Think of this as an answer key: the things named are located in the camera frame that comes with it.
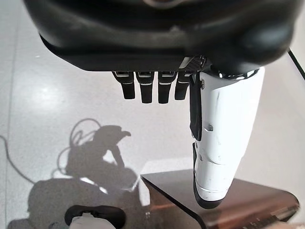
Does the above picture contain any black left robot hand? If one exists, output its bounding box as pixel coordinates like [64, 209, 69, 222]
[22, 0, 296, 210]

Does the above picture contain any silver left robot leg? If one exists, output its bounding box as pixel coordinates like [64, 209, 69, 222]
[64, 204, 127, 229]

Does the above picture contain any dark brown stool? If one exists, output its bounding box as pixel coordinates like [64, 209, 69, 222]
[140, 168, 300, 229]

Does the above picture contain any thin grey floor wire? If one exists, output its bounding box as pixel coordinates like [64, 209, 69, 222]
[0, 118, 103, 185]

